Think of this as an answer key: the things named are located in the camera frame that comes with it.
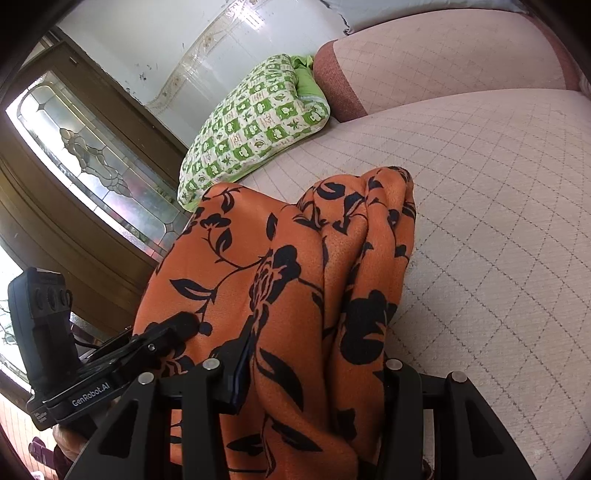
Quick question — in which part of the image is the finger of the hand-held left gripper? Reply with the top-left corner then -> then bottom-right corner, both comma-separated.
130,311 -> 204,370

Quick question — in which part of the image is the wooden door with glass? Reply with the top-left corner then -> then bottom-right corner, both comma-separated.
0,25 -> 188,407

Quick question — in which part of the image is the grey cloth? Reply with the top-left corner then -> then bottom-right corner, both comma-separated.
323,0 -> 525,34

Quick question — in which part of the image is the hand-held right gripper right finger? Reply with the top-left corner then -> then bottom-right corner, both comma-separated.
369,357 -> 537,480

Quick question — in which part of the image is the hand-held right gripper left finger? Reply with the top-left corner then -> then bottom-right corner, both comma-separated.
64,329 -> 260,480

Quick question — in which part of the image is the orange floral garment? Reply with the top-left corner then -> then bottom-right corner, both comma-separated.
131,166 -> 417,480

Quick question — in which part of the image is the green patterned pillow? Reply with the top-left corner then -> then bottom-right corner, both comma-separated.
177,54 -> 331,213

